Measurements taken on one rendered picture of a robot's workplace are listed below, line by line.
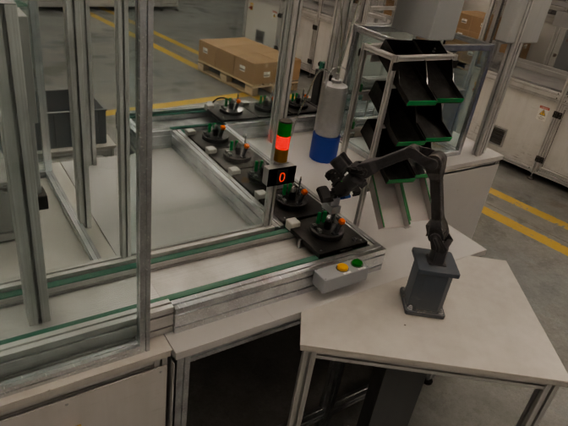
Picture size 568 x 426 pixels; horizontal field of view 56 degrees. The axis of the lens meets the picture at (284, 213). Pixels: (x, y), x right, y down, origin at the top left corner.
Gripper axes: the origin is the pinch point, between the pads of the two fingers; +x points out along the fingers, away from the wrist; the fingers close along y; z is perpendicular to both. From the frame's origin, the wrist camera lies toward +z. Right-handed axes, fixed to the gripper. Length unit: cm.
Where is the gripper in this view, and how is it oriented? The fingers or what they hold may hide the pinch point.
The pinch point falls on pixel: (332, 196)
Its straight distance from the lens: 207.0
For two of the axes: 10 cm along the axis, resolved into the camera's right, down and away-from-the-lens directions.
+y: -8.3, 1.8, -5.3
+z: -3.6, -9.0, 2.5
